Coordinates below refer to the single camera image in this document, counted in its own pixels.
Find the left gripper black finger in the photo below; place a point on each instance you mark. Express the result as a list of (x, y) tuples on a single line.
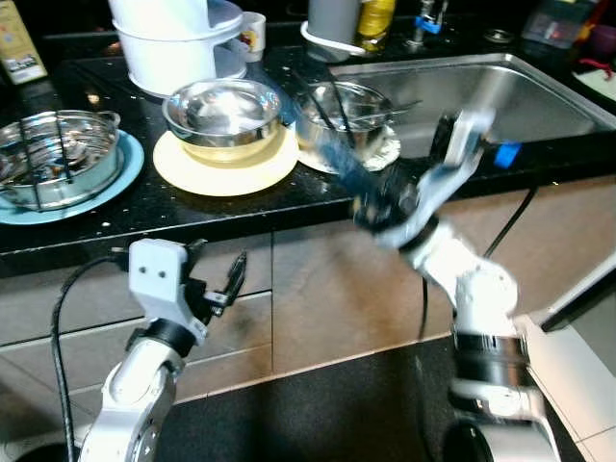
[(238, 274), (198, 255)]

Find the grey cabinet drawer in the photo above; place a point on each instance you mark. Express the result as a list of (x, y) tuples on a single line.
[(29, 308), (241, 327)]

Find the clear plastic container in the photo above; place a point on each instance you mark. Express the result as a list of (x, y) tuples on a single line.
[(553, 29)]

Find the white tiered dish rack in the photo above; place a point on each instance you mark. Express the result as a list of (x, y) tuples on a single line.
[(173, 43)]

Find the grey cylindrical water purifier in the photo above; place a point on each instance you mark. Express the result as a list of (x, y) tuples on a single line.
[(335, 19)]

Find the black floor mat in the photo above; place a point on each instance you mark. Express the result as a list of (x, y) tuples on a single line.
[(318, 423)]

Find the metal spoon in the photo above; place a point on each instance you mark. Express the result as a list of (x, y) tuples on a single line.
[(399, 104)]

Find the black white-edged end panel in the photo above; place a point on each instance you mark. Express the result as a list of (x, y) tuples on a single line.
[(587, 303)]

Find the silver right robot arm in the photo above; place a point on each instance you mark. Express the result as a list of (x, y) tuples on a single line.
[(481, 308)]

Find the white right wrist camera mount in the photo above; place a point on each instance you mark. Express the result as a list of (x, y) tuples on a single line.
[(462, 144)]

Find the grey sink cabinet door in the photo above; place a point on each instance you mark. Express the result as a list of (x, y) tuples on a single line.
[(327, 289), (568, 221)]

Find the steel bowl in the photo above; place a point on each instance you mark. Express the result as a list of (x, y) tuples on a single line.
[(221, 111)]

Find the light blue plate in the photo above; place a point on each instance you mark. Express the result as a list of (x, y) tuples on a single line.
[(111, 197)]

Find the patterned white plate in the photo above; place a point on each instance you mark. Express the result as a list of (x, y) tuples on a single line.
[(383, 159)]

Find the stainless steel sink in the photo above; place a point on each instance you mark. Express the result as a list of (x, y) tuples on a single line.
[(500, 91)]

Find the yellow liquid bottle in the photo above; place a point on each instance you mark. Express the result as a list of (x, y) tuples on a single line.
[(375, 19)]

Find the white printed mug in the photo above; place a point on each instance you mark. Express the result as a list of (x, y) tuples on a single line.
[(252, 31)]

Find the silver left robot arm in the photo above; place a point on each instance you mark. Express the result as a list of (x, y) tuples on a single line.
[(135, 404)]

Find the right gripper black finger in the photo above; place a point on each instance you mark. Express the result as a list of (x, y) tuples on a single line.
[(377, 178), (366, 204)]

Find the yellow green carton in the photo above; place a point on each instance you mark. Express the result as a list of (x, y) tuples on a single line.
[(21, 43)]

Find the cream plate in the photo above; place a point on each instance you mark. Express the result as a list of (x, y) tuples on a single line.
[(226, 178)]

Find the pale green cloth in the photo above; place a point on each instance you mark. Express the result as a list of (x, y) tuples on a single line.
[(606, 85)]

